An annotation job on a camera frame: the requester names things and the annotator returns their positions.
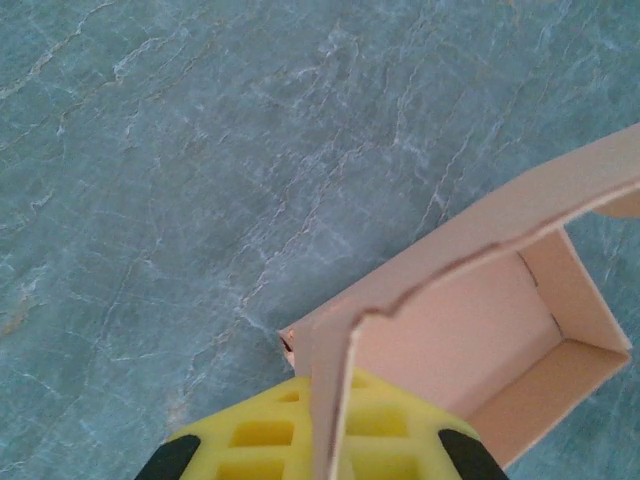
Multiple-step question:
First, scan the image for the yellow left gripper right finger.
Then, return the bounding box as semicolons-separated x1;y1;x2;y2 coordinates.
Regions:
343;368;512;480

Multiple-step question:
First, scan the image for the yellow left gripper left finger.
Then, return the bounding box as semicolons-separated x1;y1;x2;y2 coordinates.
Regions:
133;375;315;480

